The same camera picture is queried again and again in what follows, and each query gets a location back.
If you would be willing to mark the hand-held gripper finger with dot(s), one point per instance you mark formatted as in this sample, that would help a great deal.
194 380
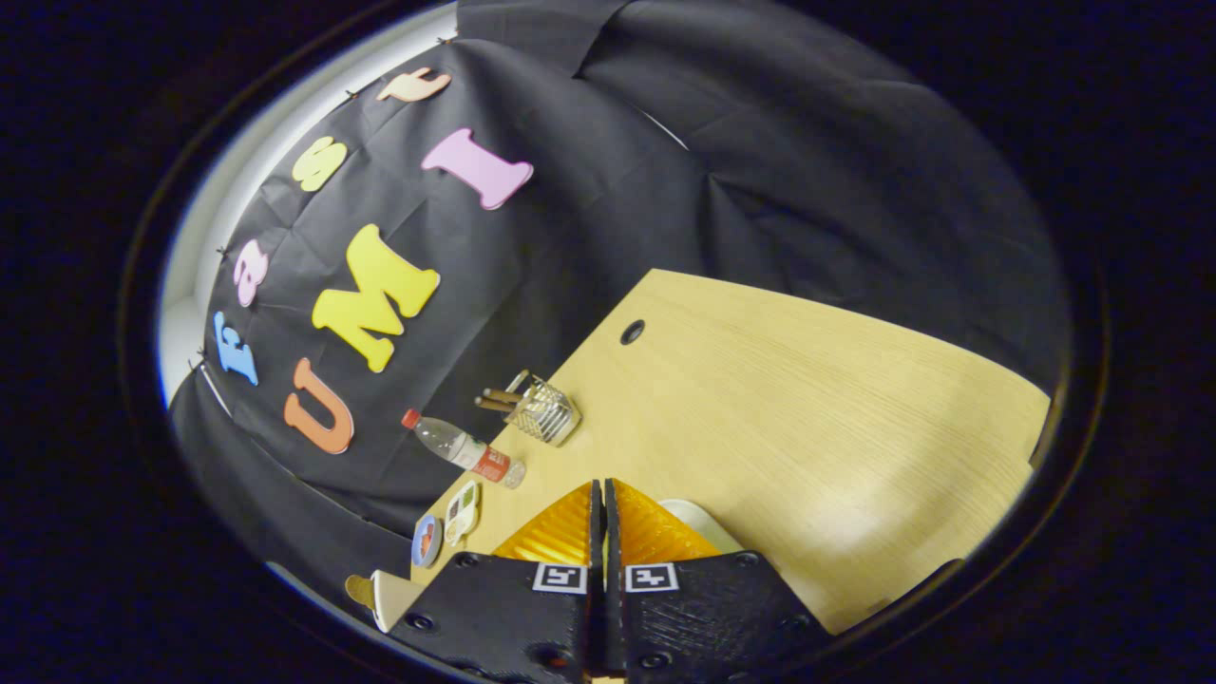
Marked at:
597 541
613 541

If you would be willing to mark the brown bread slice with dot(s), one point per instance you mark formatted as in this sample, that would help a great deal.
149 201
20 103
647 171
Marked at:
359 591

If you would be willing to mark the white rounded square plate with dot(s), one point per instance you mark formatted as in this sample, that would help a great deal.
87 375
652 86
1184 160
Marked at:
708 527

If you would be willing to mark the white compartment seasoning dish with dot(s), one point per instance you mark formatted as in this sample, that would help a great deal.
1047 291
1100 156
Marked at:
463 511

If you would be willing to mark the clear red-capped water bottle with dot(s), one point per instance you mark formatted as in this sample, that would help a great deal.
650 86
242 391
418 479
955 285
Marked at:
465 449

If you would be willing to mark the reddish meat slices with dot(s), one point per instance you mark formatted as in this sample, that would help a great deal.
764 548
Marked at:
426 538

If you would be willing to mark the blue round plate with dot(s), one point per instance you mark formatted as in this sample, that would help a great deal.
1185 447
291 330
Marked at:
427 560

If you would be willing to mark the white toaster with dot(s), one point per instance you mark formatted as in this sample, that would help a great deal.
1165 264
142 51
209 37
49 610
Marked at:
399 598

